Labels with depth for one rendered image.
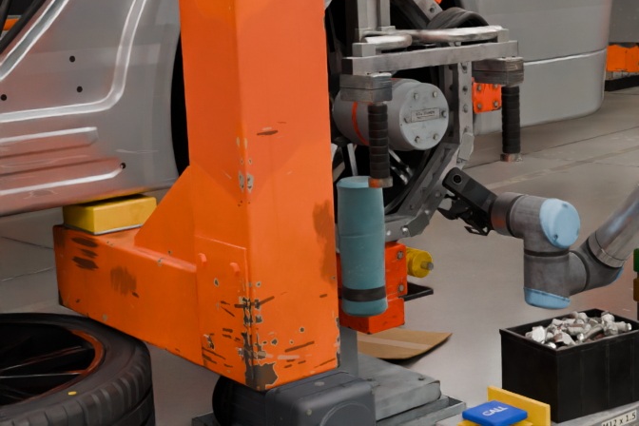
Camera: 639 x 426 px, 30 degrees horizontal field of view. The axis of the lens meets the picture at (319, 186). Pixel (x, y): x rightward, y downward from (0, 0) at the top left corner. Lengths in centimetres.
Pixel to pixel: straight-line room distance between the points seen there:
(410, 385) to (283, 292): 93
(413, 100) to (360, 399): 57
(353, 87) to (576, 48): 98
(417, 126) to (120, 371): 73
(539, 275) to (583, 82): 76
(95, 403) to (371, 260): 63
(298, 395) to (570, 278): 63
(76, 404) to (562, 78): 155
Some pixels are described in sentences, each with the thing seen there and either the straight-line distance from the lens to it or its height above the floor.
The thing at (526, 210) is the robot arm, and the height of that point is 65.
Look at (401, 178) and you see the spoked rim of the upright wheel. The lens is 259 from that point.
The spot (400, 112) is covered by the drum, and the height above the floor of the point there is 86.
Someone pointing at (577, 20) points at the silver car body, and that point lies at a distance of 299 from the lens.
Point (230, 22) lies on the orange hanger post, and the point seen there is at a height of 107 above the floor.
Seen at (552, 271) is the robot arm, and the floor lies 53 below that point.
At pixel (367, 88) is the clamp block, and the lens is 210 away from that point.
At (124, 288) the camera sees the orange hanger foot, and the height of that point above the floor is 61.
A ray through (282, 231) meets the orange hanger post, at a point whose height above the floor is 76.
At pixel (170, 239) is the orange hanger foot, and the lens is 198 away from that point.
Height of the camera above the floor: 114
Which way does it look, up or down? 10 degrees down
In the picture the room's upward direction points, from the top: 3 degrees counter-clockwise
